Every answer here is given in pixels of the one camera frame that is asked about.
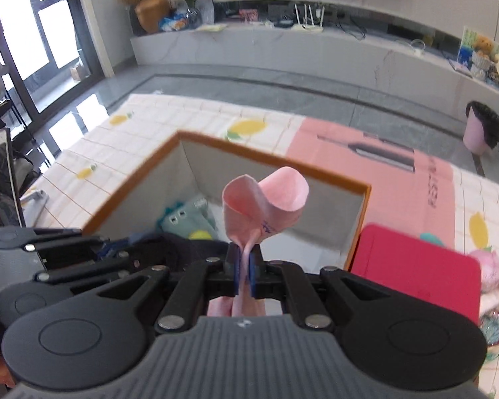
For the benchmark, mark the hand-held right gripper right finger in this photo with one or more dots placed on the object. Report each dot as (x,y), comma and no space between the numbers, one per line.
(253,274)

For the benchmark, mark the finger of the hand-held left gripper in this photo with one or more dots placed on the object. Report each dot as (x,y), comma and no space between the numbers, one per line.
(87,272)
(66,243)

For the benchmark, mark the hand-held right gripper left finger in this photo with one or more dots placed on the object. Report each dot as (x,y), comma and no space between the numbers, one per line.
(233,266)

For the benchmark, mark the pink cloth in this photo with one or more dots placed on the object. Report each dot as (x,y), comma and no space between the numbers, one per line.
(249,208)

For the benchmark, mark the orange cardboard box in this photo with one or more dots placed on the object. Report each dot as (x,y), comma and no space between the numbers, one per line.
(332,216)

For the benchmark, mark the green dinosaur plush toy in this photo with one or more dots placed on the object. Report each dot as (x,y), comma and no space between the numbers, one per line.
(183,218)

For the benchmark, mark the white tablet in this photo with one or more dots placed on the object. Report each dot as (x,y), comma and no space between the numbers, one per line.
(0,174)

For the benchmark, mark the flat pink carton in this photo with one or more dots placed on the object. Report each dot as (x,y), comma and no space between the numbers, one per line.
(357,162)

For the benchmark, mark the red lidded clear container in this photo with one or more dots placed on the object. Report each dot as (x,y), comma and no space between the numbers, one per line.
(411,266)

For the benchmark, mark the lemon print checked tablecloth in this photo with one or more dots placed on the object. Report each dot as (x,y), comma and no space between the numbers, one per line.
(170,120)

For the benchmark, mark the dark framed glass door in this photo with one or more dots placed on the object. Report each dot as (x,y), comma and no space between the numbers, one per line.
(79,29)

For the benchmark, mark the marble television cabinet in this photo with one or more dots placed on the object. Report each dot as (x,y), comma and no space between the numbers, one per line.
(274,50)

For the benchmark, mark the gold vase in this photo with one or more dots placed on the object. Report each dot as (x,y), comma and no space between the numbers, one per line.
(151,14)

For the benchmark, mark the blue snack bag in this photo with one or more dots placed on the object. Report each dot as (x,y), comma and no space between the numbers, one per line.
(174,23)

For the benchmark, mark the teal plush toy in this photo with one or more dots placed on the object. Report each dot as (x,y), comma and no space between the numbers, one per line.
(497,328)

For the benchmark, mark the white router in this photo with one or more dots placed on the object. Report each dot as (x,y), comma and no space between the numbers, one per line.
(307,27)

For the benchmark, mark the pink card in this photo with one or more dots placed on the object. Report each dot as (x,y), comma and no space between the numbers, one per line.
(249,15)

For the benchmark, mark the clear water bottle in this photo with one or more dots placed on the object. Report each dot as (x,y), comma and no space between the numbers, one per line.
(208,8)

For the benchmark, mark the pink trash bin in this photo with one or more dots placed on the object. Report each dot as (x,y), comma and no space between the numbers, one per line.
(476,133)

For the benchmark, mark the green picture board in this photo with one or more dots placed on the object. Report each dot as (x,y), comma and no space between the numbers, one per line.
(465,41)

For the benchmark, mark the brown teddy bear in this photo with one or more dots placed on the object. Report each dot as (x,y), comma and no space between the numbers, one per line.
(484,43)

